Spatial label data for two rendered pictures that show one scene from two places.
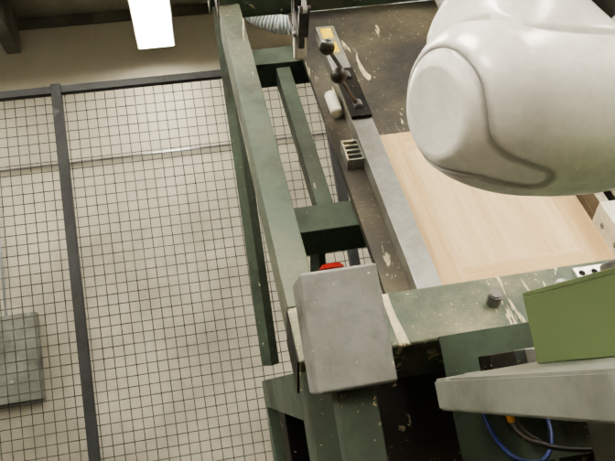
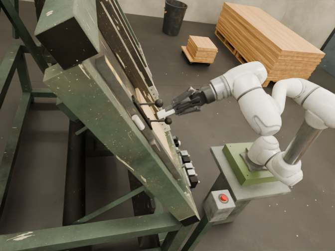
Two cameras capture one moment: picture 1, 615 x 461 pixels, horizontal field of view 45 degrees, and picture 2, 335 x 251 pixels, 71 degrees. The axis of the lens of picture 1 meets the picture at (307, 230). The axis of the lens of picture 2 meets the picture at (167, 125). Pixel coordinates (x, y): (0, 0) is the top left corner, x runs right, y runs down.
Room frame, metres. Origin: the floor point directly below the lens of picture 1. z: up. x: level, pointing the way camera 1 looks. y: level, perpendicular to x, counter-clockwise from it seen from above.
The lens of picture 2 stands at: (1.84, 0.67, 2.14)
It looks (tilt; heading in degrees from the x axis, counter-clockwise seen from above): 42 degrees down; 254
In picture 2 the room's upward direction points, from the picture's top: 16 degrees clockwise
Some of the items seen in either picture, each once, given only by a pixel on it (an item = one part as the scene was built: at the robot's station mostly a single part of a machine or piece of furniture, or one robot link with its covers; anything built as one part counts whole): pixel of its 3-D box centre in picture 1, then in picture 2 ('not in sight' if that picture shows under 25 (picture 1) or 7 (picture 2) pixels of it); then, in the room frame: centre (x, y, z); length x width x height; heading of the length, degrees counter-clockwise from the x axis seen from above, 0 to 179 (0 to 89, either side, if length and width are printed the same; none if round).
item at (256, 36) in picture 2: not in sight; (259, 41); (-1.17, -4.26, 0.39); 2.46 x 1.04 x 0.78; 99
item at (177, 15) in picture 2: not in sight; (172, 18); (0.76, -4.97, 0.33); 0.54 x 0.54 x 0.65
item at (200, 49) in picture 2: not in sight; (198, 50); (0.36, -3.72, 0.20); 0.61 x 0.51 x 0.40; 99
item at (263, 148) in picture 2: not in sight; (264, 149); (0.74, -0.40, 1.00); 0.18 x 0.16 x 0.22; 115
